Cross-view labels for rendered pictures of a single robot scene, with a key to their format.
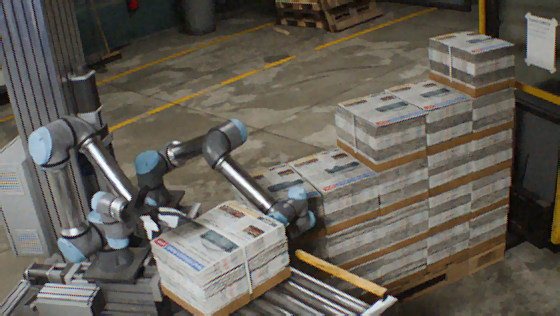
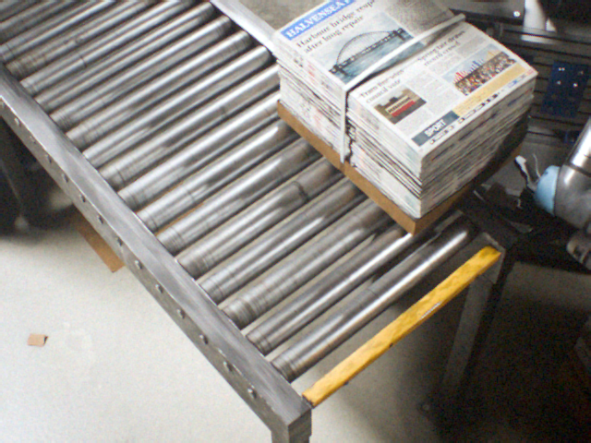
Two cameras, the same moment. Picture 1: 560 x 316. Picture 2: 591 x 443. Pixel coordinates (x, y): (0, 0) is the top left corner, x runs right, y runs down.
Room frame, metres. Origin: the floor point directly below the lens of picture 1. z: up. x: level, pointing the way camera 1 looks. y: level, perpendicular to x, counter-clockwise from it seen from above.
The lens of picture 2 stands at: (1.66, -0.87, 2.10)
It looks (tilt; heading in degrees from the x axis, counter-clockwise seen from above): 54 degrees down; 93
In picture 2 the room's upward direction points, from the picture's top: 3 degrees counter-clockwise
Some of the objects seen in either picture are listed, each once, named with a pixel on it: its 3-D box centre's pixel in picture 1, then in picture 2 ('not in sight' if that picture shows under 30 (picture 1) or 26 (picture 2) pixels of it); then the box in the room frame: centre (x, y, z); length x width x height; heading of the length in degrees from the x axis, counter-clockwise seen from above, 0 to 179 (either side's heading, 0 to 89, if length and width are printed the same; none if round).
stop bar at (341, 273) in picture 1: (339, 272); (407, 323); (1.82, -0.18, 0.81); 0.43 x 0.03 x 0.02; 40
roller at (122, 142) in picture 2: not in sight; (179, 107); (1.39, 0.34, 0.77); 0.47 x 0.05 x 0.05; 40
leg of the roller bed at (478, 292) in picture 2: not in sight; (466, 349); (2.00, 0.01, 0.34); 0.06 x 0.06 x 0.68; 40
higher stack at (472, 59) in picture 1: (470, 154); not in sight; (2.93, -1.07, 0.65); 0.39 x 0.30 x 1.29; 21
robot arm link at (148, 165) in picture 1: (149, 168); not in sight; (2.53, 0.56, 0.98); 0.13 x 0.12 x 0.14; 143
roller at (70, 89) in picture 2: not in sight; (127, 57); (1.27, 0.49, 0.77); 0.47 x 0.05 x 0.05; 40
